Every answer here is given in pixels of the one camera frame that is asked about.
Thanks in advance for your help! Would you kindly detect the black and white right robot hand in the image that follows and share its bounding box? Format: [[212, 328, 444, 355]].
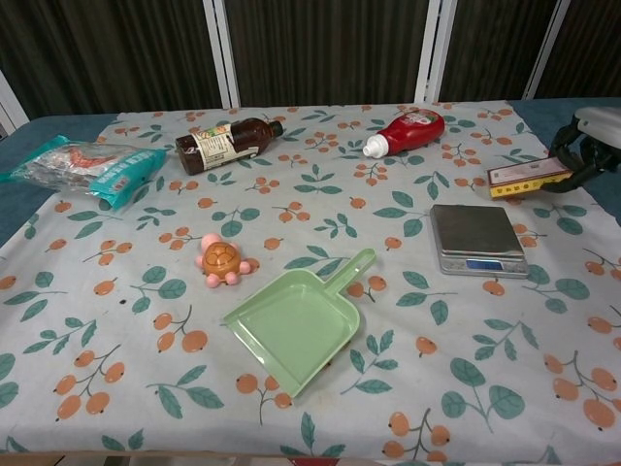
[[548, 107, 621, 194]]

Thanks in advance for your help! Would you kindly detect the yellow red small box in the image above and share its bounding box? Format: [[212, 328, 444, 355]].
[[487, 157, 574, 201]]

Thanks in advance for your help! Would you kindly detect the silver digital kitchen scale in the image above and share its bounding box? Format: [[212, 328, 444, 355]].
[[429, 204, 530, 280]]

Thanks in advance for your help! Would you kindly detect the red ketchup bottle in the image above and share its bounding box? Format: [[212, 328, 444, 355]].
[[364, 108, 446, 159]]

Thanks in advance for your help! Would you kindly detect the floral fruit print tablecloth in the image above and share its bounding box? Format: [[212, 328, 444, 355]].
[[0, 100, 621, 461]]

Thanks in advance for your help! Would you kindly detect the green plastic dustpan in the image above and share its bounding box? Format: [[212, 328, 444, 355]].
[[222, 248, 377, 399]]

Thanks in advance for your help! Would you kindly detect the brown sauce bottle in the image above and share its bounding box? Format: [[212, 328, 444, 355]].
[[175, 117, 285, 175]]

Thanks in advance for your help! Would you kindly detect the pink and brown turtle toy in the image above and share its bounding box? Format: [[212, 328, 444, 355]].
[[195, 232, 252, 290]]

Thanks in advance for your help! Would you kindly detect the teal snack bag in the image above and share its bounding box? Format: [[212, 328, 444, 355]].
[[6, 134, 169, 212]]

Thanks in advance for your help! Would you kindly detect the white frame folding screen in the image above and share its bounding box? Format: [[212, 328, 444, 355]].
[[0, 0, 621, 140]]

